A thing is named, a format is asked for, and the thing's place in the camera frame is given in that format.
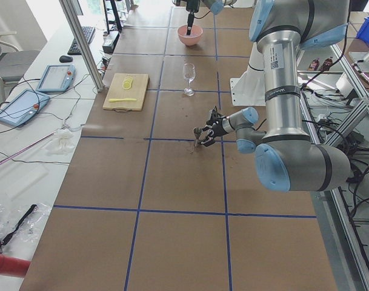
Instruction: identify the yellow plastic knife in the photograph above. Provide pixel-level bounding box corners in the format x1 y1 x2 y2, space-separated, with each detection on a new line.
108 98 137 102

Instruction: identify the bamboo cutting board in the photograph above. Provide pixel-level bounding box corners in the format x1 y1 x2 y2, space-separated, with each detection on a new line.
102 73 149 111

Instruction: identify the clear wine glass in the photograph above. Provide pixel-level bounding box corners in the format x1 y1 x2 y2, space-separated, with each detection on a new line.
182 63 196 96

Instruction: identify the steel double jigger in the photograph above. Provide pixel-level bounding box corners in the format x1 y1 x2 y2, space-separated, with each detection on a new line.
193 127 202 149

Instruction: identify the aluminium frame post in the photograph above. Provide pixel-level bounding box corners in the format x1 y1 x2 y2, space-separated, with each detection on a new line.
59 0 104 92

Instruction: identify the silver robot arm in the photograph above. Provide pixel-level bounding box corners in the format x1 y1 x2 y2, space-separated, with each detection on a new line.
201 1 350 192
185 0 236 36

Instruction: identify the near teach pendant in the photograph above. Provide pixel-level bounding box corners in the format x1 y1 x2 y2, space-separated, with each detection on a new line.
0 89 50 127

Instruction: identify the far teach pendant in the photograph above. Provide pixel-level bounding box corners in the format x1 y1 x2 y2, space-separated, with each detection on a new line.
36 64 75 94

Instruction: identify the black cable box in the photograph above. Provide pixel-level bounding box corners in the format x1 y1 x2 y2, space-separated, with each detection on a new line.
102 31 120 54

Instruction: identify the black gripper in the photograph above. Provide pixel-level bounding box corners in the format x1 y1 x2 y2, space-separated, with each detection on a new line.
186 0 200 36
198 116 228 147

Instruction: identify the pink bowl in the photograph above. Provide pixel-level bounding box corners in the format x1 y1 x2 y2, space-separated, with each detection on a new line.
177 24 203 46

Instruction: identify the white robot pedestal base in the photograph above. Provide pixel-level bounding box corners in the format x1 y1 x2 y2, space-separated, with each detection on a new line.
230 42 274 106

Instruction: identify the grey office chair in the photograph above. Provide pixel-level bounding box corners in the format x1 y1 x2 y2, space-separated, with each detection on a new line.
0 31 40 101

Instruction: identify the clear plastic bag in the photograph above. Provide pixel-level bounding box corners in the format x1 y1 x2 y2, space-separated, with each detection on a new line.
0 196 54 257

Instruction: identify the teach pendant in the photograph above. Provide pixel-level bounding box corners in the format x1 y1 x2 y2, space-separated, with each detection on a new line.
0 89 50 127
36 64 75 94

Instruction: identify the black computer mouse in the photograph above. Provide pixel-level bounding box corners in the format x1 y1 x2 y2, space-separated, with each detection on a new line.
59 55 73 63

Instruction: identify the black keyboard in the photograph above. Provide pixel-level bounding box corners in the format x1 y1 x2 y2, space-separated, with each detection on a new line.
67 25 96 56

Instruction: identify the white crumpled cloth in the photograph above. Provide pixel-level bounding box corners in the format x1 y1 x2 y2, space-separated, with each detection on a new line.
44 129 75 155

